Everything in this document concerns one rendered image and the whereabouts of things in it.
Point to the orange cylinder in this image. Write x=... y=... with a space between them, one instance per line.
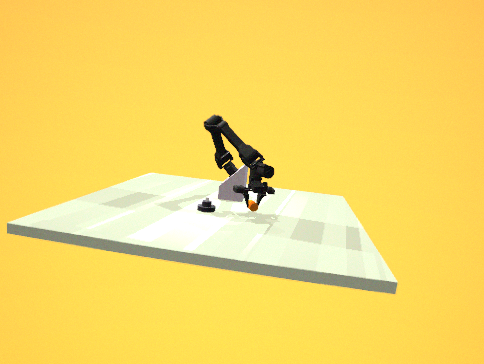
x=252 y=206

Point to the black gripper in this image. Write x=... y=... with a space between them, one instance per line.
x=245 y=190

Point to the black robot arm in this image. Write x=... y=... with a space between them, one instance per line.
x=216 y=125

